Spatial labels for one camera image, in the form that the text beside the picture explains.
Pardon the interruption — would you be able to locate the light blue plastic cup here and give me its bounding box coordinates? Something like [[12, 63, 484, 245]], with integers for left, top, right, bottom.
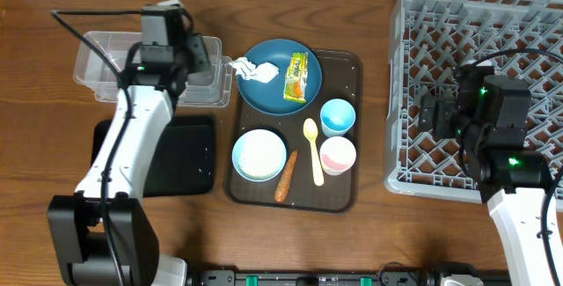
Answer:
[[320, 99, 356, 137]]

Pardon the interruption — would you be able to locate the pink white plastic cup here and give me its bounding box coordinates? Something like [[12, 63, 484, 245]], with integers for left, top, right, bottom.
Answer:
[[319, 136, 357, 176]]

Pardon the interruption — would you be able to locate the clear plastic bin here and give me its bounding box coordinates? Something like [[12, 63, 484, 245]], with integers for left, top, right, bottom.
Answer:
[[74, 31, 232, 107]]

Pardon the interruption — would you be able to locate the dark brown serving tray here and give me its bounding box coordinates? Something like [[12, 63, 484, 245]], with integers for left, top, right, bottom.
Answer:
[[223, 49, 362, 214]]

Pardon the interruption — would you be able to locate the dark blue plate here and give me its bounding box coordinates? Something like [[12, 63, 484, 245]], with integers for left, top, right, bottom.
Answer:
[[237, 39, 323, 116]]

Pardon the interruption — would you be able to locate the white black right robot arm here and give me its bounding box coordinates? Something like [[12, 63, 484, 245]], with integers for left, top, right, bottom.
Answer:
[[419, 49, 562, 285]]

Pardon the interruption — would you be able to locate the black plastic bin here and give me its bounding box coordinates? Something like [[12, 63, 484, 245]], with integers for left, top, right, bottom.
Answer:
[[105, 116, 215, 199]]

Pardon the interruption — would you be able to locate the grey dishwasher rack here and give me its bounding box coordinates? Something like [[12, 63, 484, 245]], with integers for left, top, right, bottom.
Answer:
[[384, 0, 562, 203]]

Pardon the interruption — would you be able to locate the white tissue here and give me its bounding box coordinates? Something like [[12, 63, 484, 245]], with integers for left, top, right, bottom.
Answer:
[[228, 57, 280, 84]]

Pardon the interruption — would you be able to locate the green yellow snack wrapper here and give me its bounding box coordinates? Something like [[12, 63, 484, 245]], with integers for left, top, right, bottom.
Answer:
[[283, 52, 308, 104]]

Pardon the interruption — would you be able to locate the light blue rice bowl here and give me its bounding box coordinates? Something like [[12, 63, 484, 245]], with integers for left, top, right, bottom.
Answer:
[[231, 129, 287, 182]]

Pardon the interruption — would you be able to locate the orange carrot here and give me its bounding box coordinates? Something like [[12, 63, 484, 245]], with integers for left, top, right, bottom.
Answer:
[[274, 150, 298, 202]]

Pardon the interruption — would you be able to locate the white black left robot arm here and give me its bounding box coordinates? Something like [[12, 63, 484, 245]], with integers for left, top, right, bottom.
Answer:
[[48, 33, 210, 285]]

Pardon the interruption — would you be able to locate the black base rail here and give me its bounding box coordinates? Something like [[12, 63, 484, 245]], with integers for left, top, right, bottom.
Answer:
[[188, 262, 511, 286]]

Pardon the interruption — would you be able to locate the yellow plastic spoon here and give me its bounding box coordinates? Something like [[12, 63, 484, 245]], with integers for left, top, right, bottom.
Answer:
[[303, 118, 324, 187]]

